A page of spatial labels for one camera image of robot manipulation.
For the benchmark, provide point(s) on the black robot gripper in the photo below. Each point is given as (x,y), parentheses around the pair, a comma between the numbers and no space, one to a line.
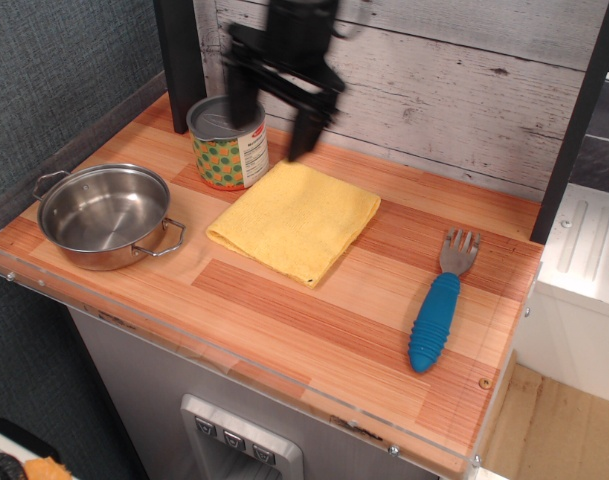
(287,59)

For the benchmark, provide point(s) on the blue handled metal fork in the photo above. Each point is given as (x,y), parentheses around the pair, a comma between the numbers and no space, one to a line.
(431,328)

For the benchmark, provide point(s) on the yellow folded cloth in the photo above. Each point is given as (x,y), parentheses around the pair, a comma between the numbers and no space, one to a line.
(296,221)

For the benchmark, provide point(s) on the green orange dotted tin can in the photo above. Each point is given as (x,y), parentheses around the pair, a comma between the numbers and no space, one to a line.
(227,158)

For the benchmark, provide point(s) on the stainless steel pot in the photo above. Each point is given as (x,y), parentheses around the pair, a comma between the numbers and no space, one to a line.
(108,216)

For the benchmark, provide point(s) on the clear acrylic table edge guard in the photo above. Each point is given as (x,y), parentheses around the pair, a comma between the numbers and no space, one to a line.
(338,351)

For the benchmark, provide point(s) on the grey toy fridge dispenser panel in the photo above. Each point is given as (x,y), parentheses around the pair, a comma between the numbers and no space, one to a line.
(226,446)

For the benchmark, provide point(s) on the white toy sink drainboard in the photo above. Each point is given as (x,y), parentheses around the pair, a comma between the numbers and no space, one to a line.
(564,329)

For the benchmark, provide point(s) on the black orange object bottom left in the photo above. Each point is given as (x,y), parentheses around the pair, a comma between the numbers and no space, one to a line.
(24,455)

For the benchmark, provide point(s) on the dark left vertical post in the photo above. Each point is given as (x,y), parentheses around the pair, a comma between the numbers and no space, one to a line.
(182,59)

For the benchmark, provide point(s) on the dark vertical post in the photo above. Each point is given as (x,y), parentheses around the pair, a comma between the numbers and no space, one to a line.
(182,59)
(588,96)

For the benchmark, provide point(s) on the dark right vertical post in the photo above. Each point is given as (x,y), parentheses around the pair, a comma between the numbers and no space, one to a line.
(588,96)

